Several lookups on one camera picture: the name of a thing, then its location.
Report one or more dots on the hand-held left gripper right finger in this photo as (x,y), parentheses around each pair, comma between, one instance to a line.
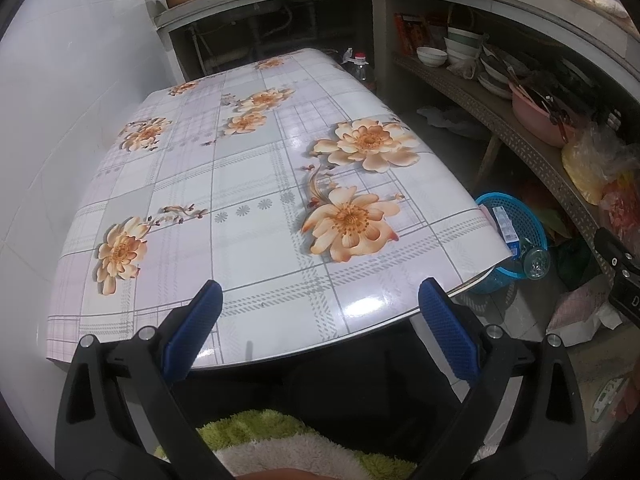
(447,332)

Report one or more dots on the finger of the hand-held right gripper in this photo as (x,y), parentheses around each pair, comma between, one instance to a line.
(622,265)

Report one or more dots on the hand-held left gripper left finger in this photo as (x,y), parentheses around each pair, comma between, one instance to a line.
(195,327)

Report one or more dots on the clear plastic cup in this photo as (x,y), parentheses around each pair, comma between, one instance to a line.
(536,262)

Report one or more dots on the blue mesh basket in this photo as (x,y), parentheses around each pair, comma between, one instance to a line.
(530,220)

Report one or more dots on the blue white carton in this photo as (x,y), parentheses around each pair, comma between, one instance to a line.
(505,230)

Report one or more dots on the green plastic bag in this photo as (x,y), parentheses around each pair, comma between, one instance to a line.
(575,260)

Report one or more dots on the red plastic bag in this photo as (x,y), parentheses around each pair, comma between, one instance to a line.
(622,205)

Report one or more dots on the pinkish white sack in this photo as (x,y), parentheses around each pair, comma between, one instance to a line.
(580,310)

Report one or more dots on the orange yellow-green sack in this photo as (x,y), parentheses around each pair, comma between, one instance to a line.
(547,210)

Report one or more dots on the yellow food plastic bag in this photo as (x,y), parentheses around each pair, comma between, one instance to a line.
(590,165)

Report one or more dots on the green white shaggy cushion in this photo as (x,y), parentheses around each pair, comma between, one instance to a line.
(280,435)

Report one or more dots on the perforated grey shelf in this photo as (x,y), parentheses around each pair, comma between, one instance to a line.
(525,160)

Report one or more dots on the pink plastic basin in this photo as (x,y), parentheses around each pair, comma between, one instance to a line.
(537,120)

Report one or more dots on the bundle of dark chopsticks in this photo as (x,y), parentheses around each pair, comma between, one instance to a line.
(545,92)

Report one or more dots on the crumpled white plastic bag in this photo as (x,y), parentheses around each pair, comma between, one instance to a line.
(450,120)

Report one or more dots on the stack of white dishes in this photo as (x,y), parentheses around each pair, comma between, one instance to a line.
(497,80)

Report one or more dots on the white rag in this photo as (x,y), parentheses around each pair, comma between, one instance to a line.
(607,5)

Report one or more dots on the stack of white bowls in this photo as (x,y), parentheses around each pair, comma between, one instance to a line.
(464,42)

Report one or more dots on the small white bowl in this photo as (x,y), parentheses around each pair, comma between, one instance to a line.
(431,57)

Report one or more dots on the plastic cooking oil bottle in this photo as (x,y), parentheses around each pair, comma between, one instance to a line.
(359,67)

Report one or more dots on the red snack packet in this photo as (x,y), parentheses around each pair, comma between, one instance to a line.
(412,32)

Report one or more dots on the sink drain pipes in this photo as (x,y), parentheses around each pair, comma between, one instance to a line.
(280,25)

